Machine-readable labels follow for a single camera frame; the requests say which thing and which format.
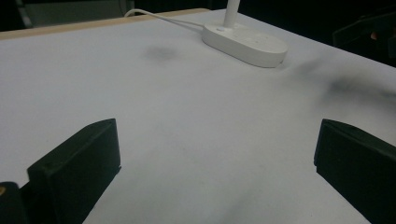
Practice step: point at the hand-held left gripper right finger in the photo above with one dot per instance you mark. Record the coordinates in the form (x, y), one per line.
(358, 168)

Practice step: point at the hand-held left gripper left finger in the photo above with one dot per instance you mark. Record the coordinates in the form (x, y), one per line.
(77, 165)

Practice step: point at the dark equipment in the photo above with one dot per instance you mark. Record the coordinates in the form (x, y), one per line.
(367, 34)

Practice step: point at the white desk lamp base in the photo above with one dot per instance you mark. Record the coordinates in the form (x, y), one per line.
(246, 42)

